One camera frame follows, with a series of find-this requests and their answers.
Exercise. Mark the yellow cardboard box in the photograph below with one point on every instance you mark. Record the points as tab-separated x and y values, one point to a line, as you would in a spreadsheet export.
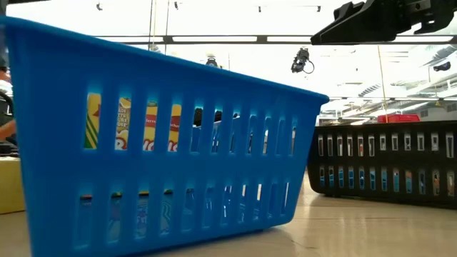
10	185

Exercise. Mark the teal rubber band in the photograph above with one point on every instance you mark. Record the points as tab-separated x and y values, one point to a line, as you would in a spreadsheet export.
361	177

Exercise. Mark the small round dark fixture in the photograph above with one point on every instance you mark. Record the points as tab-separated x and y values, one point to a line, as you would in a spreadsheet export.
211	62

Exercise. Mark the orange rubber band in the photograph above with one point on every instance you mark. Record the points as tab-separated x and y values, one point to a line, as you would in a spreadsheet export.
435	181

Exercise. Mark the red storage bin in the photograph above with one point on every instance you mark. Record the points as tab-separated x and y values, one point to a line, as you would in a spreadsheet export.
398	118

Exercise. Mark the dark flat ceiling fixture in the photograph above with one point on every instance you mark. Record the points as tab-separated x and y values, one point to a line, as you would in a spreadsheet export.
442	66

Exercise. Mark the blue plastic slotted basket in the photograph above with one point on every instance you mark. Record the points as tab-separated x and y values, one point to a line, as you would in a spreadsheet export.
178	171

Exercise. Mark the person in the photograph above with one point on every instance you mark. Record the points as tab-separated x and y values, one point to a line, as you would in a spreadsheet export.
5	85

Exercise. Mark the black plastic slotted basket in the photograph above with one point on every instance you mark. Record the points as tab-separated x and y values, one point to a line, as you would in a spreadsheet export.
392	160

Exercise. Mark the black overhead camera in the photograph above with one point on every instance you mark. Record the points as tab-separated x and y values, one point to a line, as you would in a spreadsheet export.
300	60

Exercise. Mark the yellow green crayon box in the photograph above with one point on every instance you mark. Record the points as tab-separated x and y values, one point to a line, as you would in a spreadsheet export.
92	121

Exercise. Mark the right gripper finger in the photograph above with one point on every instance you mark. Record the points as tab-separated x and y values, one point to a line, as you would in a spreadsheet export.
367	25
348	10

